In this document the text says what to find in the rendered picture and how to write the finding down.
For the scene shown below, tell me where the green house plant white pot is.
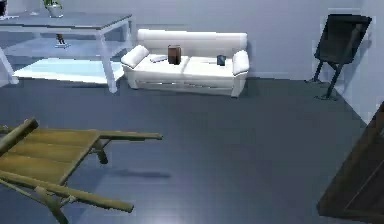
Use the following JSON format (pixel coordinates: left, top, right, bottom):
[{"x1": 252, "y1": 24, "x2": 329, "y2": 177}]
[{"x1": 43, "y1": 0, "x2": 65, "y2": 19}]

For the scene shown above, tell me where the white sofa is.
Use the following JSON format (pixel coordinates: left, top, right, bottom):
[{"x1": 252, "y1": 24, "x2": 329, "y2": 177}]
[{"x1": 120, "y1": 28, "x2": 251, "y2": 98}]

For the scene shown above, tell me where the brown box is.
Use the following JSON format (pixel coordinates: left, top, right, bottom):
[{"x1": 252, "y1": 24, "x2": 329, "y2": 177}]
[{"x1": 167, "y1": 44, "x2": 182, "y2": 66}]

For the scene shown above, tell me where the small brown statuette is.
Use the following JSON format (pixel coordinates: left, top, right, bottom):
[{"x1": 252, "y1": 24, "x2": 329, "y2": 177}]
[{"x1": 54, "y1": 33, "x2": 69, "y2": 48}]

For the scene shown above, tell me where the white table with grey top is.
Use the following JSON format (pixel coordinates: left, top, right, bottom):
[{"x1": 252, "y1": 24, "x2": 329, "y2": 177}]
[{"x1": 0, "y1": 11, "x2": 134, "y2": 94}]

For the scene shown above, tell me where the black television on stand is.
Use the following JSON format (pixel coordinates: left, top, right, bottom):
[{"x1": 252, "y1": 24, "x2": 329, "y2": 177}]
[{"x1": 305, "y1": 13, "x2": 373, "y2": 101}]

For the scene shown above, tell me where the grey remote control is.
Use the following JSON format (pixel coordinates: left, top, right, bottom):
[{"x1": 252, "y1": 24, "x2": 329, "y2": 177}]
[{"x1": 149, "y1": 54, "x2": 168, "y2": 64}]

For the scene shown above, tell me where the dark brown wooden cabinet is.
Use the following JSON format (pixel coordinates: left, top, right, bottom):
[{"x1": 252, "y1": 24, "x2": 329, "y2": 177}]
[{"x1": 316, "y1": 101, "x2": 384, "y2": 224}]

